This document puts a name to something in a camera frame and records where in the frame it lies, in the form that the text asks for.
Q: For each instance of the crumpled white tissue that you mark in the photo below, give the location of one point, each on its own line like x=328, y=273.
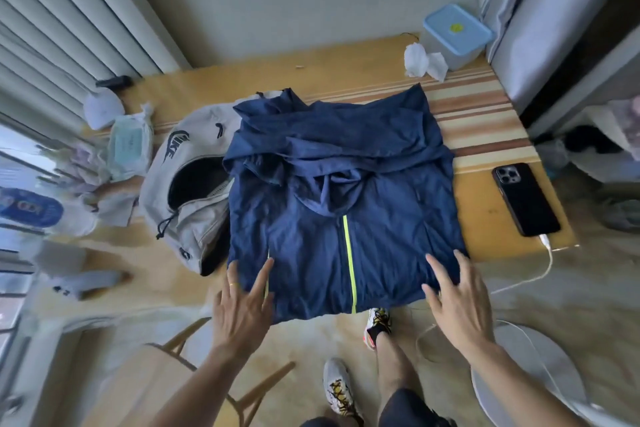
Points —
x=117, y=209
x=415, y=61

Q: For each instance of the small black device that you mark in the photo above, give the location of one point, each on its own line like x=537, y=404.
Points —
x=114, y=82

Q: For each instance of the navy blue hooded jacket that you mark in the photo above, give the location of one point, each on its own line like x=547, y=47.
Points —
x=325, y=166

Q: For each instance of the white desk lamp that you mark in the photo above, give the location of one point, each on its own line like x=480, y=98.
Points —
x=102, y=109

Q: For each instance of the grey curtain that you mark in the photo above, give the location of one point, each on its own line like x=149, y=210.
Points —
x=550, y=31

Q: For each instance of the wet wipes packet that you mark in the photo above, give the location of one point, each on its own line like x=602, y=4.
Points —
x=127, y=146

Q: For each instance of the person's left hand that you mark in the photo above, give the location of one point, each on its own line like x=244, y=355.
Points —
x=242, y=321

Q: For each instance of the person's left forearm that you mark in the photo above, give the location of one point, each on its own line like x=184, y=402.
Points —
x=200, y=391

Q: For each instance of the wrappers with sticks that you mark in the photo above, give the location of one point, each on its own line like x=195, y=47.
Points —
x=85, y=161

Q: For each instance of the white round fan base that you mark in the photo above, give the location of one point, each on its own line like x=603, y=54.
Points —
x=545, y=361

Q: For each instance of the white yellow-black sneaker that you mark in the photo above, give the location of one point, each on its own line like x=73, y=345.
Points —
x=340, y=386
x=377, y=321

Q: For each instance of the person's right hand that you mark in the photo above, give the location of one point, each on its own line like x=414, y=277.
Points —
x=465, y=316

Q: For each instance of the blue lidded box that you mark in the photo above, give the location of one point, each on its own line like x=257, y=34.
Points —
x=457, y=31

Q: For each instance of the blue label water bottle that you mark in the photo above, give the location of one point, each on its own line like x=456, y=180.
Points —
x=30, y=206

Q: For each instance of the white handheld controller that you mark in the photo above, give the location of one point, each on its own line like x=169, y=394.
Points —
x=90, y=281

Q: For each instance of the black smartphone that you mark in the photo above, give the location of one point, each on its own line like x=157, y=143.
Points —
x=525, y=201

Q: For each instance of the dark shorts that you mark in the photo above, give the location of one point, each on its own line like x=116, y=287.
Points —
x=405, y=411

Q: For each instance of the wooden chair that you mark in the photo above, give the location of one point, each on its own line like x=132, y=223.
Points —
x=135, y=381

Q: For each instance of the person's right leg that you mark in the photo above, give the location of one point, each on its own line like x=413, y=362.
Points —
x=395, y=366

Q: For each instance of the white cup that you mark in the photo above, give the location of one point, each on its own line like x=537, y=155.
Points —
x=60, y=259

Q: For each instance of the person's right forearm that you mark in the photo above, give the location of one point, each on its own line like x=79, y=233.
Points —
x=520, y=391

